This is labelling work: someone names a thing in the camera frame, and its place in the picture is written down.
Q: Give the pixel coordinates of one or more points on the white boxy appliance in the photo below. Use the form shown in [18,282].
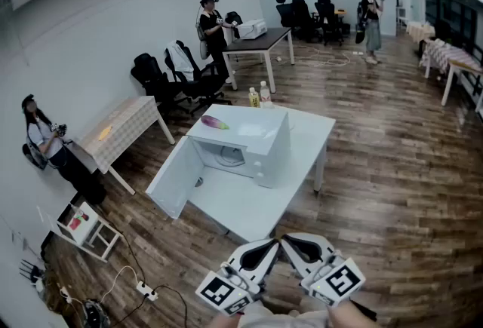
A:
[252,29]

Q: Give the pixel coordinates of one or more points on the pink checkered cloth table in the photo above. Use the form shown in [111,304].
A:
[445,53]

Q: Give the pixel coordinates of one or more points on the red and green item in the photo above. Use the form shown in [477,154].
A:
[77,221]

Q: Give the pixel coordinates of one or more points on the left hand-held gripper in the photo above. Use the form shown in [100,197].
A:
[222,290]

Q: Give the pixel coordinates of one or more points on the person's white clothing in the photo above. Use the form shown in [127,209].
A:
[279,320]

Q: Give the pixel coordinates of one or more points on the dark glass windows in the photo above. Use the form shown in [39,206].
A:
[456,13]

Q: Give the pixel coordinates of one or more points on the dark top table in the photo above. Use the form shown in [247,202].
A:
[264,41]

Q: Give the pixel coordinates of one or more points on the person's right forearm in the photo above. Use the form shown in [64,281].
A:
[341,317]

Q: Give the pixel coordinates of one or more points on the black antenna router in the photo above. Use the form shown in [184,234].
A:
[32,273]

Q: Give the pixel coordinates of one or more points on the person's left forearm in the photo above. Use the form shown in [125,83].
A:
[223,322]

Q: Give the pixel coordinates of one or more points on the purple eggplant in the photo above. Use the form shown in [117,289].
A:
[214,122]

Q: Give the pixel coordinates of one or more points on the yellow label drink bottle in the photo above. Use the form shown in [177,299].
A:
[254,98]

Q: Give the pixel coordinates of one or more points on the small white stool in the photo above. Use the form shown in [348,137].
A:
[85,228]

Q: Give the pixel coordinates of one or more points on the white frame table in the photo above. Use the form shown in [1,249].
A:
[462,68]

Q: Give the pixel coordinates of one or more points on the cream cloth table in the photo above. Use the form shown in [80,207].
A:
[419,30]

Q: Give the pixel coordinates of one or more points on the red label drink bottle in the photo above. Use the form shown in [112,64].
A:
[266,94]

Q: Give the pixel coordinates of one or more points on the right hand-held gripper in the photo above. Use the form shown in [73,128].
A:
[339,281]

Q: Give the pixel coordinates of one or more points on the white jacket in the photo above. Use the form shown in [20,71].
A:
[181,60]

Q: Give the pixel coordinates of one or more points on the white microwave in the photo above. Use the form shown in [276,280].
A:
[264,126]

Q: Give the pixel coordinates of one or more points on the small yellow object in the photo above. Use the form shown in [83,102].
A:
[105,133]

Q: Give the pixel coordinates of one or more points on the white power strip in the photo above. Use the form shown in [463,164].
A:
[147,290]

